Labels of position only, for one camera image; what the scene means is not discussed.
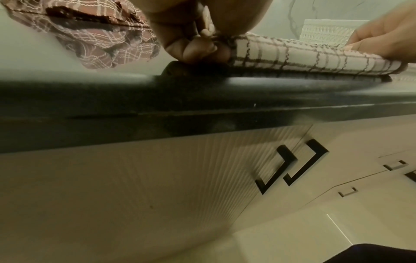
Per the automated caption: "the person's right hand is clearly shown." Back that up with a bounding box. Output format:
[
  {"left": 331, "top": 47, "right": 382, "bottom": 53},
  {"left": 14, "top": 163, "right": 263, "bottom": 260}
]
[{"left": 346, "top": 0, "right": 416, "bottom": 64}]

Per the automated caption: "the person's left hand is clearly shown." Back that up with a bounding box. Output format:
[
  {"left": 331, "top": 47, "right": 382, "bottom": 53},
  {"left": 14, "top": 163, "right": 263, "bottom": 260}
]
[{"left": 133, "top": 0, "right": 274, "bottom": 65}]

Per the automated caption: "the white checked cloth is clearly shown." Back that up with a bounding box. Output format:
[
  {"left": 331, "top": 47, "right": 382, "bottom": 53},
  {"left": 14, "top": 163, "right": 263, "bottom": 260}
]
[{"left": 227, "top": 32, "right": 409, "bottom": 77}]

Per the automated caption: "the white woven basket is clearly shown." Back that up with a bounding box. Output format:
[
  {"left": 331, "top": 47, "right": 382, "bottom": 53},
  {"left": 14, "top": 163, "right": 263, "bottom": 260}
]
[{"left": 299, "top": 19, "right": 371, "bottom": 49}]

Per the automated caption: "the brown plaid cloth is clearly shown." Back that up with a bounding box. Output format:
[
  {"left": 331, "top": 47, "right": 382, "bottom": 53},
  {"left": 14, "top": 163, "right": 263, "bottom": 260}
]
[{"left": 0, "top": 0, "right": 162, "bottom": 70}]

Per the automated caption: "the beige plain cabinet door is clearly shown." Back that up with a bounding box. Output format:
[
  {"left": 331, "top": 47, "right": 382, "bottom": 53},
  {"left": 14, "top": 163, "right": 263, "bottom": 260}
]
[{"left": 233, "top": 113, "right": 416, "bottom": 228}]

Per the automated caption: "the beige drawer cabinet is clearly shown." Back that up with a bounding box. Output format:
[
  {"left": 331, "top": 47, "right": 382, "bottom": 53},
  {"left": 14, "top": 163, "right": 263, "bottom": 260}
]
[{"left": 304, "top": 149, "right": 416, "bottom": 246}]

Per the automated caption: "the beige fluted cabinet door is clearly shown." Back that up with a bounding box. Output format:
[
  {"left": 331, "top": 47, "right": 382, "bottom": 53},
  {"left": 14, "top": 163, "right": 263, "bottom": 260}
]
[{"left": 0, "top": 124, "right": 313, "bottom": 263}]

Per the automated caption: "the person's black trouser leg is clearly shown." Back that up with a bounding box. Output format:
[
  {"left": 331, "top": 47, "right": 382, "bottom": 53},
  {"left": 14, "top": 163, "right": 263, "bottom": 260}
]
[{"left": 323, "top": 242, "right": 416, "bottom": 263}]

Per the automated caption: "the small beige drawer handle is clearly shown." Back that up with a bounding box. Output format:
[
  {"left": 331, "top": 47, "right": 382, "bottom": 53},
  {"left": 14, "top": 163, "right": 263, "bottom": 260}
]
[
  {"left": 383, "top": 160, "right": 410, "bottom": 172},
  {"left": 338, "top": 187, "right": 358, "bottom": 198}
]

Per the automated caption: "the black angular door handle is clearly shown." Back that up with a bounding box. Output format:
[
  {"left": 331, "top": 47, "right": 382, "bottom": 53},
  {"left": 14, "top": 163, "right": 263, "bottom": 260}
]
[
  {"left": 255, "top": 144, "right": 298, "bottom": 195},
  {"left": 283, "top": 139, "right": 329, "bottom": 187}
]

